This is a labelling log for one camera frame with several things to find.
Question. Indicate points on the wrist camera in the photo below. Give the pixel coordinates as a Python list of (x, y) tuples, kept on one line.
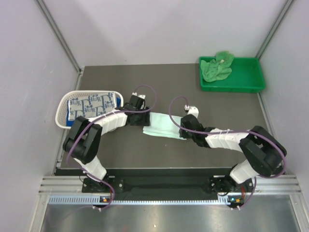
[(191, 110), (139, 95)]

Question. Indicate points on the grey slotted cable duct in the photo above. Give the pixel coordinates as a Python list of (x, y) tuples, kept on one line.
[(99, 200)]

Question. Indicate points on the white perforated plastic basket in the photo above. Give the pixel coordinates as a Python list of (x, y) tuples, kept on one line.
[(86, 103)]

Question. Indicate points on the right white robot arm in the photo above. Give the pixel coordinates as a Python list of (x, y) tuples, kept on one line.
[(263, 152)]

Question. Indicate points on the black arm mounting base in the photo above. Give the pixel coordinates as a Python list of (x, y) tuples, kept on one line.
[(170, 184)]

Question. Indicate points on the green towel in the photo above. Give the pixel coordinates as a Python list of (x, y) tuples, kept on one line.
[(218, 68)]

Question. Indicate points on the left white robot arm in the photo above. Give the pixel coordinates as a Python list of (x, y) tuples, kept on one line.
[(82, 141)]

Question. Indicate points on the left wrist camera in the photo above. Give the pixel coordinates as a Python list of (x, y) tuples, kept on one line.
[(139, 95)]

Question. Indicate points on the white blue patterned towel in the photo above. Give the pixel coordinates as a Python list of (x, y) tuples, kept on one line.
[(89, 106)]

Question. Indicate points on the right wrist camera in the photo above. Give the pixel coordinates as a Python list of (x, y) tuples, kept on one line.
[(191, 110)]

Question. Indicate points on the green plastic bin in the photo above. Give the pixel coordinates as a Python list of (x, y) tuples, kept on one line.
[(246, 77)]

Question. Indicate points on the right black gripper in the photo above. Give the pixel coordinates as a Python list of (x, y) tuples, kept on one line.
[(183, 134)]

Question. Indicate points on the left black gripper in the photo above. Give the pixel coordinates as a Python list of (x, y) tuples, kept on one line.
[(145, 121)]

